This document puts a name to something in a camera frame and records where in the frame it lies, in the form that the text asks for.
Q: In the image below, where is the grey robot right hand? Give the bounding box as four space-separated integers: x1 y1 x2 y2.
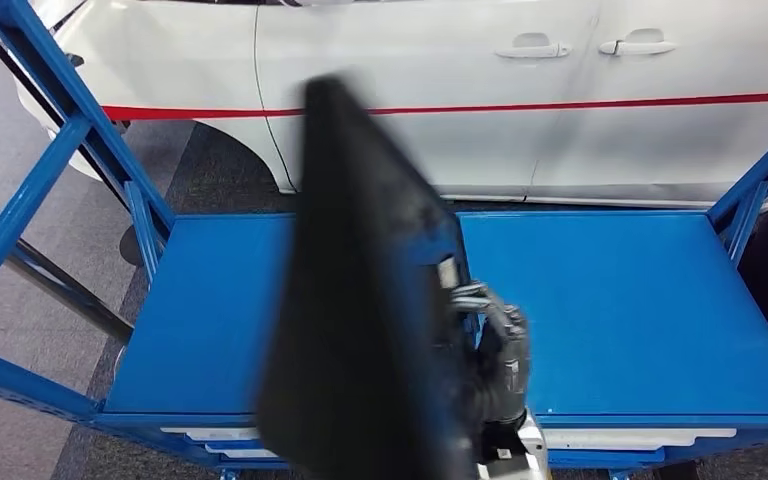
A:
448 281 532 429

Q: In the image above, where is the black plastic car part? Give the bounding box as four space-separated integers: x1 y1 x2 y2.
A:
254 74 486 480

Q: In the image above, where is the blue metal shelf rack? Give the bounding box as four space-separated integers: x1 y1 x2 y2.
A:
0 0 768 480

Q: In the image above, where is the white car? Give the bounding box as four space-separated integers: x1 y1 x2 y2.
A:
16 0 768 212

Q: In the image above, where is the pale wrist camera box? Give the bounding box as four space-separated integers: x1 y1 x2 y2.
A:
476 409 551 480

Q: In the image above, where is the white car door handle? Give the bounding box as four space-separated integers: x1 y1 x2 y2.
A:
495 33 572 61
599 28 678 58

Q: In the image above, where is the chrome stanchion post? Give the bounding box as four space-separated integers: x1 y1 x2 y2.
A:
0 190 135 346

